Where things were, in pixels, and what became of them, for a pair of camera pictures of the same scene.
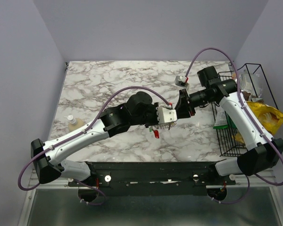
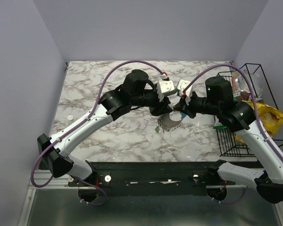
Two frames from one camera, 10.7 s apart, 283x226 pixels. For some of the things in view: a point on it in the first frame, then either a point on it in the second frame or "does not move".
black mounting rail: x=157 y=178 does not move
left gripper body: x=151 y=116 → x=156 y=110
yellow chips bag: x=270 y=117 does not move
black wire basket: x=254 y=89 does not move
